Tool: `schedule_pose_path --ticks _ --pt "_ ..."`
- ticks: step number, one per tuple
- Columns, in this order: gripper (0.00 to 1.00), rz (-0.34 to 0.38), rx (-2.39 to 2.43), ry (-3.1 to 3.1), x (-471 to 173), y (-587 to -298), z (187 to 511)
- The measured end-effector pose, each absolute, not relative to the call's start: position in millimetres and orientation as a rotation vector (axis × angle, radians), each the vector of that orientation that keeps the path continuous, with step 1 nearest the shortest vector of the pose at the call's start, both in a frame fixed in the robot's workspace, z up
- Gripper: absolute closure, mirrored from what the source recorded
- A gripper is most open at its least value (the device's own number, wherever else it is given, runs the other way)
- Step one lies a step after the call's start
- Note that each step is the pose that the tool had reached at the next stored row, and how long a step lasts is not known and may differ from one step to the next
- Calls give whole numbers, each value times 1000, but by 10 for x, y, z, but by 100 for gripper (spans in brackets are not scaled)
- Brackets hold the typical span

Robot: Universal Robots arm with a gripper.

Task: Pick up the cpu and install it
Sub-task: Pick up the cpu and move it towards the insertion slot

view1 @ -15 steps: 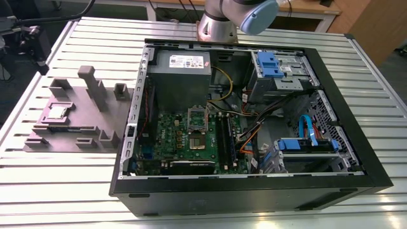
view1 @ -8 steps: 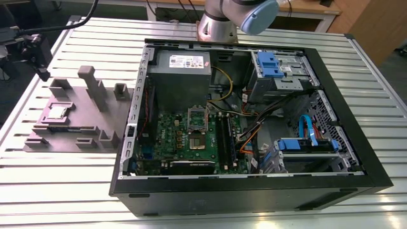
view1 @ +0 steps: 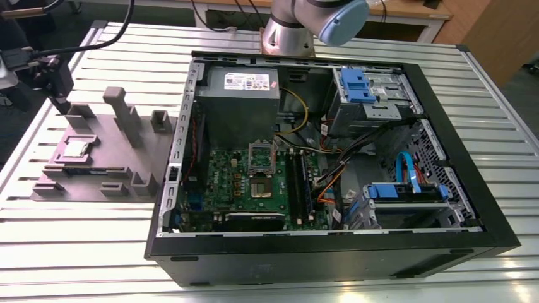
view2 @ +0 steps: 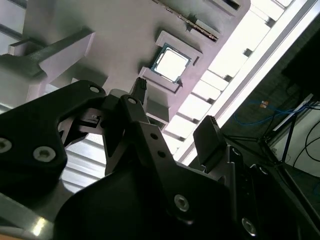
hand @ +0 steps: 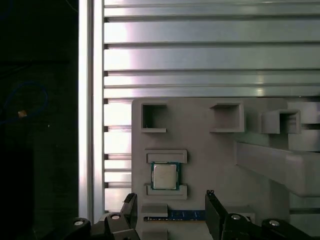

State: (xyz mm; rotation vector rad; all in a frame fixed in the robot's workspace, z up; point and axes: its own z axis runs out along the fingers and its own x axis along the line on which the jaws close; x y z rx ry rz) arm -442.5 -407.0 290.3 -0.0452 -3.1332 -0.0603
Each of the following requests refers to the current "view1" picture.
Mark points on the green motherboard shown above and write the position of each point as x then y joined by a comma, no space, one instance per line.
260,205

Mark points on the blue drive bracket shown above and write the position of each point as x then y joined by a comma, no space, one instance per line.
358,85

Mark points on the grey parts rack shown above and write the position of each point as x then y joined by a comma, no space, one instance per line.
109,148

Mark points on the black RAM slot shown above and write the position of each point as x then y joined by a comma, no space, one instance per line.
291,183

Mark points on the light wooden desk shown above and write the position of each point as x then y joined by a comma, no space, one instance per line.
420,15

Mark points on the black open PC case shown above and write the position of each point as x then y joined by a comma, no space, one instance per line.
295,262

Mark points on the black graphics card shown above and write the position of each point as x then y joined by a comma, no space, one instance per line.
252,219

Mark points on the tall metal drive cage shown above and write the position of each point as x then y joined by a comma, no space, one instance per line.
379,113

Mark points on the grey power supply unit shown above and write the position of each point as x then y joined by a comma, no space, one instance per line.
235,113

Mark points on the brown wooden cabinet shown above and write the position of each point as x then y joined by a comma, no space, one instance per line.
496,31

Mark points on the low metal disk bay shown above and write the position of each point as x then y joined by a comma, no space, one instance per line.
366,214

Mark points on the silver CPU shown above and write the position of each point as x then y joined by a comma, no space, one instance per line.
76,148

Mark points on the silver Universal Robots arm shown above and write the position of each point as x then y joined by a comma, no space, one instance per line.
286,34

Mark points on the hard disk in blue carrier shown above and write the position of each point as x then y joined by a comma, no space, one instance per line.
384,191

